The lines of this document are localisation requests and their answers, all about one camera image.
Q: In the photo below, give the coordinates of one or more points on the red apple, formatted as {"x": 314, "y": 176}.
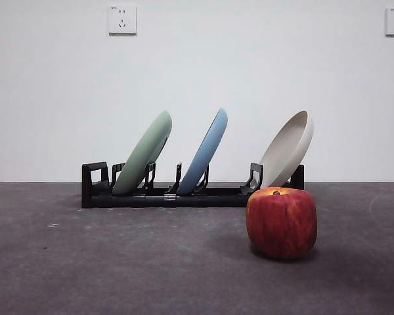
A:
{"x": 280, "y": 223}

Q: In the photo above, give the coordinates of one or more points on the green plate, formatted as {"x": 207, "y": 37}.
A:
{"x": 141, "y": 154}

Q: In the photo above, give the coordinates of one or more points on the blue plate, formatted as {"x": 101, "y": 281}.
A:
{"x": 203, "y": 151}

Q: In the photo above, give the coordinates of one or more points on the beige plate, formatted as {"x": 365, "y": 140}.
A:
{"x": 289, "y": 144}

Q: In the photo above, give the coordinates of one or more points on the black plate rack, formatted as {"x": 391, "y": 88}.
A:
{"x": 197, "y": 200}

